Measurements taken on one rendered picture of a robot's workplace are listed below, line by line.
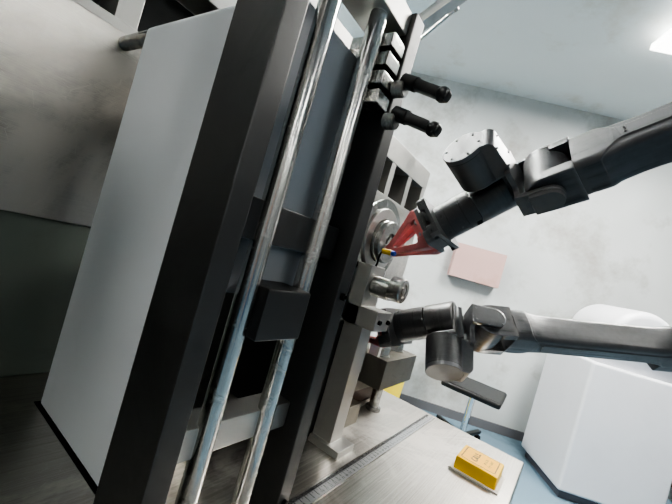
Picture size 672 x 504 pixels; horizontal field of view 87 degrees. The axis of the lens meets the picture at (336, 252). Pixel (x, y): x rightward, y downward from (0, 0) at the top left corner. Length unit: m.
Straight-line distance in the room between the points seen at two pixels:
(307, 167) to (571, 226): 3.76
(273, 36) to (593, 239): 3.93
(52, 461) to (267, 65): 0.47
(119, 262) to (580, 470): 3.15
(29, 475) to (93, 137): 0.44
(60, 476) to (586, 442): 3.06
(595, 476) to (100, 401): 3.17
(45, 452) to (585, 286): 3.92
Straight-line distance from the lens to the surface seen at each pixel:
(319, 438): 0.65
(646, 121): 0.54
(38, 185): 0.66
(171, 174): 0.44
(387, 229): 0.61
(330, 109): 0.34
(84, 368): 0.55
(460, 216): 0.55
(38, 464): 0.55
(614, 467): 3.39
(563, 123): 4.17
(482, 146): 0.50
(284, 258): 0.31
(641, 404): 3.33
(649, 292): 4.34
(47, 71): 0.66
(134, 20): 0.73
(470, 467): 0.75
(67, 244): 0.68
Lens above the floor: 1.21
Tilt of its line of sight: level
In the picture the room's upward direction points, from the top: 16 degrees clockwise
